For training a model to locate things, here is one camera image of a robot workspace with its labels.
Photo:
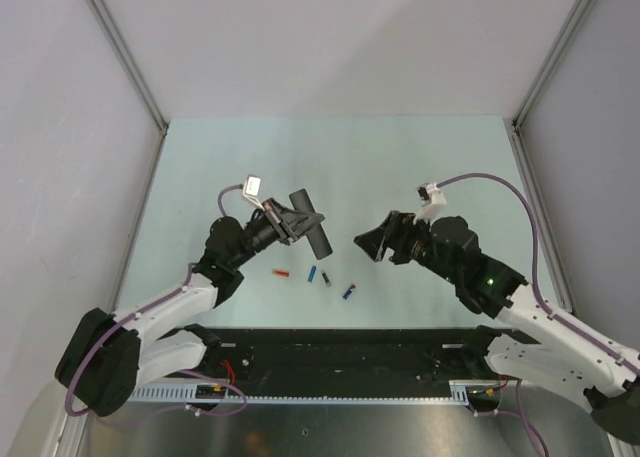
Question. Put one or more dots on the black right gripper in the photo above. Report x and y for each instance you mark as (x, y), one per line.
(391, 234)

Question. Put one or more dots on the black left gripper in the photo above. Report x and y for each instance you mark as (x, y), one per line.
(274, 213)

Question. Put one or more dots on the black remote control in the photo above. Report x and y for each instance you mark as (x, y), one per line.
(313, 229)

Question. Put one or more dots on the blue magenta battery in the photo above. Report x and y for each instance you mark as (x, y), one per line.
(349, 291)

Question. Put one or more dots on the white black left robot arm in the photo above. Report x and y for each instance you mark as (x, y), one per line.
(111, 354)

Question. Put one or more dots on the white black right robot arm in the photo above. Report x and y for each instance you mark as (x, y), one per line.
(568, 357)

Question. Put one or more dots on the light blue battery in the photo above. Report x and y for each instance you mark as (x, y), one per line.
(312, 274)

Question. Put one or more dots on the red orange battery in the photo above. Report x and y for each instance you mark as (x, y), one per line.
(280, 273)

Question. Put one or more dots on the black silver battery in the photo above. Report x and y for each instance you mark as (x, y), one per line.
(326, 278)

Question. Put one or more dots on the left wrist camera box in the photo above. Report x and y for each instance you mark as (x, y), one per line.
(251, 186)

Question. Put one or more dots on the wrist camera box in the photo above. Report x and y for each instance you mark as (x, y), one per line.
(251, 186)
(431, 195)

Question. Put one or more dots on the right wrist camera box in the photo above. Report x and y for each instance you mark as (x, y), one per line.
(431, 195)

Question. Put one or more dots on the grey slotted cable duct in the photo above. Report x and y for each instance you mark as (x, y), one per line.
(456, 393)

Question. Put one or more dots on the aluminium frame post left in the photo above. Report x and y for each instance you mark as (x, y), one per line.
(121, 49)

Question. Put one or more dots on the aluminium frame post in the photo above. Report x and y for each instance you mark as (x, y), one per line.
(578, 14)
(121, 49)

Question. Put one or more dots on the aluminium frame post right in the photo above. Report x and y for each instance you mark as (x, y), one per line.
(578, 14)

